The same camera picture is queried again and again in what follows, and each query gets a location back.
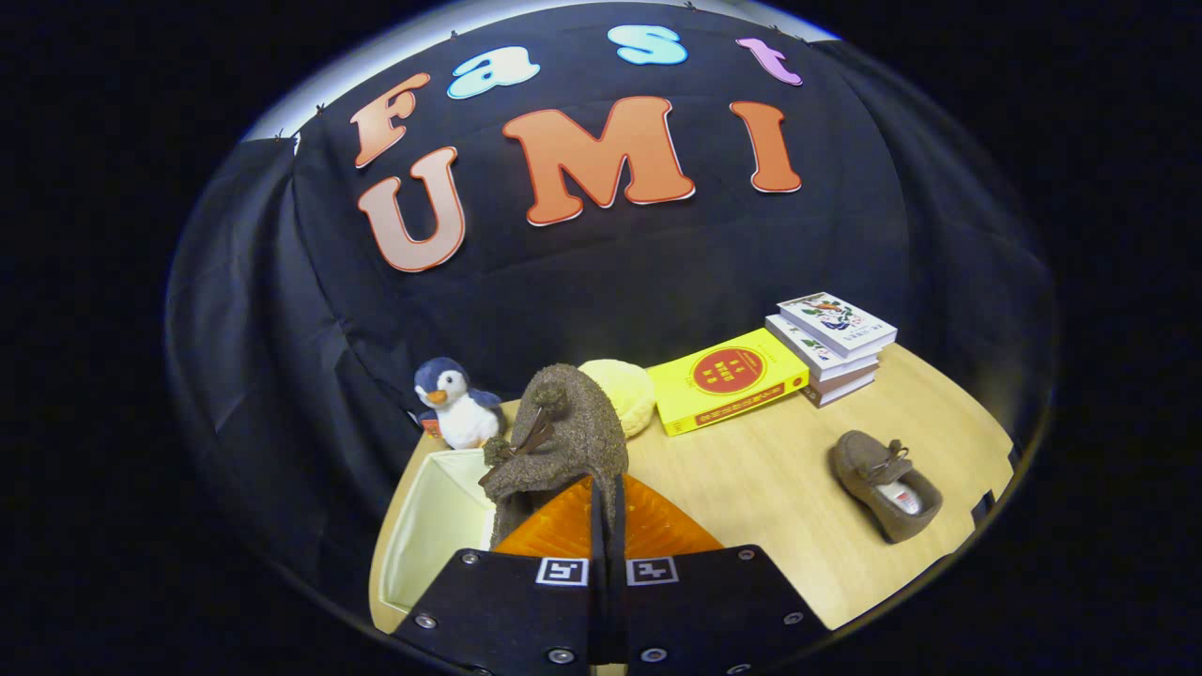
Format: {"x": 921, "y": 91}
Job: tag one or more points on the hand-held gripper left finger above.
{"x": 507, "y": 610}

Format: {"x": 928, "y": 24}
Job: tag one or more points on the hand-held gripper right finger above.
{"x": 704, "y": 610}

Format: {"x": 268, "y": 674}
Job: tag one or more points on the beige fabric storage box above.
{"x": 432, "y": 526}

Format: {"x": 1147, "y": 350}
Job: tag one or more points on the brown suede shoe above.
{"x": 869, "y": 469}
{"x": 573, "y": 432}

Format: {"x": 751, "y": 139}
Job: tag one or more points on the penguin plush toy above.
{"x": 460, "y": 413}

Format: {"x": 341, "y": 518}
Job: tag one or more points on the yellow book with red circle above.
{"x": 728, "y": 385}

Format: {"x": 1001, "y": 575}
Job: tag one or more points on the yellow round plush bun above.
{"x": 631, "y": 394}

